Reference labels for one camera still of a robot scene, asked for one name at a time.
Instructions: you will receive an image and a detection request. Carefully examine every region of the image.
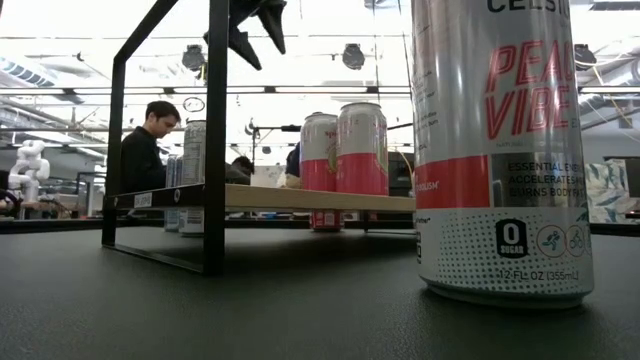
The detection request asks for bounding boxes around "white pink Spindrift can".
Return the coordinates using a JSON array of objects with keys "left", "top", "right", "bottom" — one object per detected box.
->
[
  {"left": 299, "top": 111, "right": 341, "bottom": 193},
  {"left": 335, "top": 101, "right": 390, "bottom": 196}
]

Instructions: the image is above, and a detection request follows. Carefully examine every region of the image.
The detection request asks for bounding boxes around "black round ceiling fixture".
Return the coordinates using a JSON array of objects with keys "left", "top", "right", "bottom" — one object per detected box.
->
[
  {"left": 181, "top": 43, "right": 207, "bottom": 72},
  {"left": 341, "top": 42, "right": 366, "bottom": 71},
  {"left": 573, "top": 43, "right": 597, "bottom": 71}
]

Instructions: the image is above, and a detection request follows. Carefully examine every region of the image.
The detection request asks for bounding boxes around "white Celsius energy can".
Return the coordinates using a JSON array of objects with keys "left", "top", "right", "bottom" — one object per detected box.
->
[
  {"left": 410, "top": 0, "right": 596, "bottom": 310},
  {"left": 178, "top": 118, "right": 207, "bottom": 237}
]

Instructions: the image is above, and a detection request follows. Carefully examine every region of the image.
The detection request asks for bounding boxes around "slim dark energy drink can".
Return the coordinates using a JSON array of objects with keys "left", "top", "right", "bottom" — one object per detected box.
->
[{"left": 163, "top": 153, "right": 184, "bottom": 233}]

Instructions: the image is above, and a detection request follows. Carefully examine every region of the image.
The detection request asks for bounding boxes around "black equipment box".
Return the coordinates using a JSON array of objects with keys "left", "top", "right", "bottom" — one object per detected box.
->
[{"left": 388, "top": 151, "right": 416, "bottom": 197}]

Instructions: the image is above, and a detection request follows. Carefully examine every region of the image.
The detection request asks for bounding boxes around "leaf-patterned cloth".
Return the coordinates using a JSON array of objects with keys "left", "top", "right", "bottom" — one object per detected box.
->
[{"left": 584, "top": 158, "right": 631, "bottom": 224}]

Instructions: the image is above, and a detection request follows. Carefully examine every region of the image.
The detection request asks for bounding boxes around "wooden shelf with black frame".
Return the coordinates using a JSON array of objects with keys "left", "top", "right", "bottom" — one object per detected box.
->
[{"left": 101, "top": 0, "right": 417, "bottom": 277}]

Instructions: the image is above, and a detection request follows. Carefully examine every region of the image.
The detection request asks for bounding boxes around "black aluminium rig frame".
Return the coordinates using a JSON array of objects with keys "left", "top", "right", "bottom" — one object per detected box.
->
[{"left": 0, "top": 217, "right": 640, "bottom": 237}]

